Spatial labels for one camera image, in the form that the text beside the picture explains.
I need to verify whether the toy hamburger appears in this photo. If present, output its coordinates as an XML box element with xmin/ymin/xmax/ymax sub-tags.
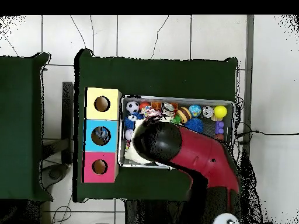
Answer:
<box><xmin>176</xmin><ymin>107</ymin><xmax>192</xmax><ymax>124</ymax></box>

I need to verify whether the crushed clear plastic bottle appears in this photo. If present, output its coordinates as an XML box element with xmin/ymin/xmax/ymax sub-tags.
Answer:
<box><xmin>94</xmin><ymin>127</ymin><xmax>110</xmax><ymax>144</ymax></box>

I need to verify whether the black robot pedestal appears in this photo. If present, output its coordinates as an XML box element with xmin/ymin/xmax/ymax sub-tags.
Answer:
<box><xmin>124</xmin><ymin>199</ymin><xmax>187</xmax><ymax>224</ymax></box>

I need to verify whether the crushed drink can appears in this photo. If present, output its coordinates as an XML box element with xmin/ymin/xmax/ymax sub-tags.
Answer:
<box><xmin>161</xmin><ymin>102</ymin><xmax>176</xmax><ymax>117</ymax></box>

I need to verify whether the blue puffer ball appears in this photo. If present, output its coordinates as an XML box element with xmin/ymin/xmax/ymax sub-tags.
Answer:
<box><xmin>124</xmin><ymin>111</ymin><xmax>144</xmax><ymax>130</ymax></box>
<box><xmin>184</xmin><ymin>117</ymin><xmax>204</xmax><ymax>134</ymax></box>

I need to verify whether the yellow ball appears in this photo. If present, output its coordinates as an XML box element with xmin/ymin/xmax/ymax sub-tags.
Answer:
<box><xmin>213</xmin><ymin>105</ymin><xmax>228</xmax><ymax>119</ymax></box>

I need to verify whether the wooden box with three holes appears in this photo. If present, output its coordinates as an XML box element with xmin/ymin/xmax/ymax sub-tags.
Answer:
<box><xmin>82</xmin><ymin>87</ymin><xmax>122</xmax><ymax>184</ymax></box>

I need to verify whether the purple toy brick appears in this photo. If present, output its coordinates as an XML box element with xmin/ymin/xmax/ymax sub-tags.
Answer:
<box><xmin>214</xmin><ymin>121</ymin><xmax>225</xmax><ymax>135</ymax></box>

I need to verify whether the globe print ball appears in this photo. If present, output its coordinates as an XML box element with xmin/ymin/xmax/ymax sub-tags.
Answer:
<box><xmin>188</xmin><ymin>104</ymin><xmax>202</xmax><ymax>118</ymax></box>

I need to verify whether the soccer ball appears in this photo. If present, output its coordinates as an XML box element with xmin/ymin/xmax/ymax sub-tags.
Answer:
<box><xmin>126</xmin><ymin>100</ymin><xmax>140</xmax><ymax>114</ymax></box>

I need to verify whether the dark green table cloth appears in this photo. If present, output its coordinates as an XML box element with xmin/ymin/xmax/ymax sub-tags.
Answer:
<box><xmin>0</xmin><ymin>52</ymin><xmax>54</xmax><ymax>202</ymax></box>
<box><xmin>72</xmin><ymin>48</ymin><xmax>239</xmax><ymax>203</ymax></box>

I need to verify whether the silver wire mesh bin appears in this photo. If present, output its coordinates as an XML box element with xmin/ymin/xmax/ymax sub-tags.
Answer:
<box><xmin>118</xmin><ymin>94</ymin><xmax>235</xmax><ymax>169</ymax></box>

